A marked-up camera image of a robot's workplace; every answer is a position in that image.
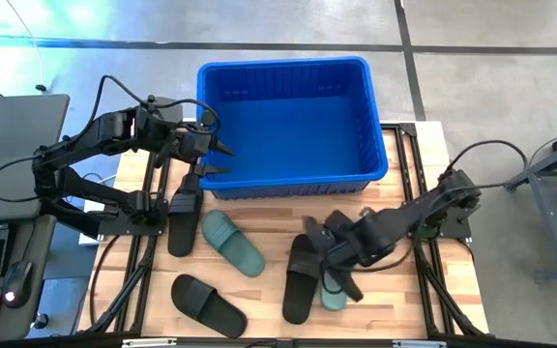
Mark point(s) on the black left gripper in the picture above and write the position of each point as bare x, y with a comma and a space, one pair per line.
196, 145

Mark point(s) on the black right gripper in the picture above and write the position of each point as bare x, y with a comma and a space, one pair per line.
341, 241

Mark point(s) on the green slide sandal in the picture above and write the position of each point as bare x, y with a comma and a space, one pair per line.
232, 244
332, 300

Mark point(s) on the black slide sandal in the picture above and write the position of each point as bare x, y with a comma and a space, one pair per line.
208, 305
300, 287
182, 227

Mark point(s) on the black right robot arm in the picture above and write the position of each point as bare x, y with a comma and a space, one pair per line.
404, 217

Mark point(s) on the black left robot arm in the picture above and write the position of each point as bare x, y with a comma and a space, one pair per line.
109, 128

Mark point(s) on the blue plastic bin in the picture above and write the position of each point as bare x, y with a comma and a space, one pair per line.
288, 135

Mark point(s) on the dark grey desk mat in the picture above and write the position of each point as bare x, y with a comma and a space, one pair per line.
41, 241

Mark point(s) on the grey metal stand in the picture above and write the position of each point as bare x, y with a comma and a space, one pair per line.
548, 220

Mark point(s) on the black computer mouse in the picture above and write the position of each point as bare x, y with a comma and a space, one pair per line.
17, 282

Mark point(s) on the black round knob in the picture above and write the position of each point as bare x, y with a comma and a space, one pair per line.
41, 320

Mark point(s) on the silver metal bracket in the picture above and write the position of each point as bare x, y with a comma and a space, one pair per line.
419, 344
148, 342

